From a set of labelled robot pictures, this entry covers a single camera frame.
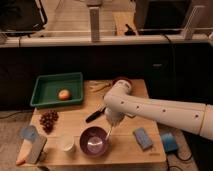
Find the green plastic tray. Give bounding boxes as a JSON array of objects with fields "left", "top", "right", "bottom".
[{"left": 30, "top": 72, "right": 84, "bottom": 108}]

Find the bunch of red grapes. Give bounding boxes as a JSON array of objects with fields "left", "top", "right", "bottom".
[{"left": 39, "top": 110, "right": 59, "bottom": 134}]

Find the blue lidded cup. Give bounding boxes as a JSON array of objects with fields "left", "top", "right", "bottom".
[{"left": 20, "top": 125, "right": 38, "bottom": 142}]

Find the orange carrot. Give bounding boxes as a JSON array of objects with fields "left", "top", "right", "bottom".
[{"left": 16, "top": 140, "right": 32, "bottom": 166}]

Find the blue object on floor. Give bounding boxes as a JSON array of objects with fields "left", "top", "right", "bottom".
[{"left": 160, "top": 133, "right": 178, "bottom": 153}]

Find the black monitor right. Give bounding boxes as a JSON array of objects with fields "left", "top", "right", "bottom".
[{"left": 133, "top": 0, "right": 191, "bottom": 35}]

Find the purple bowl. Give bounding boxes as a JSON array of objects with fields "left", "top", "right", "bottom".
[{"left": 79, "top": 126, "right": 109, "bottom": 157}]

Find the black monitor left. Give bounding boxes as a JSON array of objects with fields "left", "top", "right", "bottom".
[{"left": 0, "top": 0, "right": 48, "bottom": 32}]

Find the red yellow apple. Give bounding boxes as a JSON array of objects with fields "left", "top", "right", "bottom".
[{"left": 58, "top": 89, "right": 71, "bottom": 100}]

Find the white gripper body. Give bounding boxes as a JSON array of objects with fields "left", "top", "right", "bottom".
[{"left": 105, "top": 109, "right": 124, "bottom": 127}]

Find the red bowl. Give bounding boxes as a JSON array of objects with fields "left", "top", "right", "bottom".
[{"left": 113, "top": 77, "right": 132, "bottom": 88}]

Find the wooden post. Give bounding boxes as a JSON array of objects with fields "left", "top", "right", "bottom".
[{"left": 89, "top": 7, "right": 100, "bottom": 42}]

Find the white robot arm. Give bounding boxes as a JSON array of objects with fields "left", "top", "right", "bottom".
[{"left": 104, "top": 79, "right": 213, "bottom": 141}]

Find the white cup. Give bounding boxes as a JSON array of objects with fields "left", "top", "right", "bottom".
[{"left": 60, "top": 134, "right": 75, "bottom": 154}]

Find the black monitor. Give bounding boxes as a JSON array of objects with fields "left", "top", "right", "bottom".
[
  {"left": 0, "top": 0, "right": 48, "bottom": 32},
  {"left": 133, "top": 0, "right": 191, "bottom": 35}
]

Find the blue sponge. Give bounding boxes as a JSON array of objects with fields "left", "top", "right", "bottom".
[{"left": 133, "top": 128, "right": 153, "bottom": 150}]

